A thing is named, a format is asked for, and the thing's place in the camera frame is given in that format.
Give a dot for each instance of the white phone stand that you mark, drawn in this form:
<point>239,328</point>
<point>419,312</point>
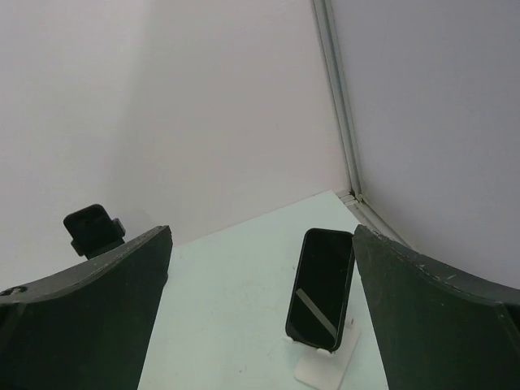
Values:
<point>320,369</point>

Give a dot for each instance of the right aluminium frame post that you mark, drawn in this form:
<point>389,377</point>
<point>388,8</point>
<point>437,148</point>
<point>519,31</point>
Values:
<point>326,24</point>

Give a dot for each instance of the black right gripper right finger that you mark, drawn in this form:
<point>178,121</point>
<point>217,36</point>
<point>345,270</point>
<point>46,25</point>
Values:
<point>437,327</point>

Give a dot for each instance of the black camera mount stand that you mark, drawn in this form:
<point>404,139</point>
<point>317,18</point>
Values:
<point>93,232</point>

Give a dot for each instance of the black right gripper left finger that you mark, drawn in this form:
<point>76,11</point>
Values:
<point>89,326</point>

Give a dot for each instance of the black phone black case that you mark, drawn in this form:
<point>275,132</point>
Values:
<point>318,304</point>

